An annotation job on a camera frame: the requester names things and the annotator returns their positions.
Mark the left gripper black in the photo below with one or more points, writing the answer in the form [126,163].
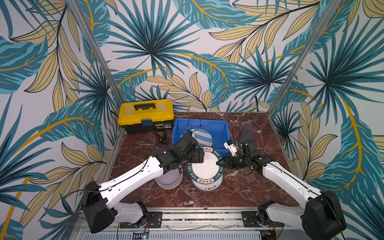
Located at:
[194,154]

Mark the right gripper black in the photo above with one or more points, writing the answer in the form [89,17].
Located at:
[229,161]

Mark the blue white striped plate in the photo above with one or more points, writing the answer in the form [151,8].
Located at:
[203,137]

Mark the white plate green rim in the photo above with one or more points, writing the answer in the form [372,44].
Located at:
[207,176]

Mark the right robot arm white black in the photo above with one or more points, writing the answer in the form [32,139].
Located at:
[319,213]

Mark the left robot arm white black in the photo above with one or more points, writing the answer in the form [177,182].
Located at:
[101,202]

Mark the blue plastic bin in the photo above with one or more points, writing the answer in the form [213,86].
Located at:
[218,129]

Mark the grey translucent plastic cup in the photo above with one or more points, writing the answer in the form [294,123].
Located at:
[248,133]

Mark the stack of lilac bowls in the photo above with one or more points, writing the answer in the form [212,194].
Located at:
[170,180]

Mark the yellow black tape measure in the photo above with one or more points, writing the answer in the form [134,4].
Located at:
[162,136]

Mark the pink translucent plastic cup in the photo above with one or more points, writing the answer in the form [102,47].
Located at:
[274,142]

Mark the yellow black toolbox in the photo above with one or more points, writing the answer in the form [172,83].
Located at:
[147,116]

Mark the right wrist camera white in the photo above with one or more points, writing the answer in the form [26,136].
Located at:
[231,147]

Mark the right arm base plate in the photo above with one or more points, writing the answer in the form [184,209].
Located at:
[250,219]

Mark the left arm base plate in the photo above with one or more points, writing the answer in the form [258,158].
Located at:
[154,219]

